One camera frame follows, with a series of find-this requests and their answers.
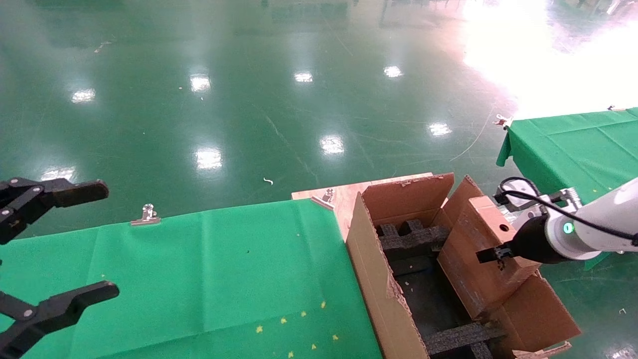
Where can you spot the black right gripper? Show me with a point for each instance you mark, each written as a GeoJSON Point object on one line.
{"type": "Point", "coordinates": [531, 242]}

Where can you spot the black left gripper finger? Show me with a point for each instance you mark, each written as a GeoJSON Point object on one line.
{"type": "Point", "coordinates": [67, 192]}
{"type": "Point", "coordinates": [62, 304]}

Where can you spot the small brown cardboard box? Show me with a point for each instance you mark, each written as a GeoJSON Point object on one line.
{"type": "Point", "coordinates": [478, 269]}

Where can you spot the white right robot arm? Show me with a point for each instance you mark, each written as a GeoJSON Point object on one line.
{"type": "Point", "coordinates": [598, 224]}

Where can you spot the large open cardboard carton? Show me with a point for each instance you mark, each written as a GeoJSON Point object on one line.
{"type": "Point", "coordinates": [379, 279]}

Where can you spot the large green tablecloth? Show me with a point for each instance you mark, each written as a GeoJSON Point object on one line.
{"type": "Point", "coordinates": [174, 274]}

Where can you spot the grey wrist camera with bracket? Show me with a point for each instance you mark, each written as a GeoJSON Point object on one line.
{"type": "Point", "coordinates": [521, 212]}

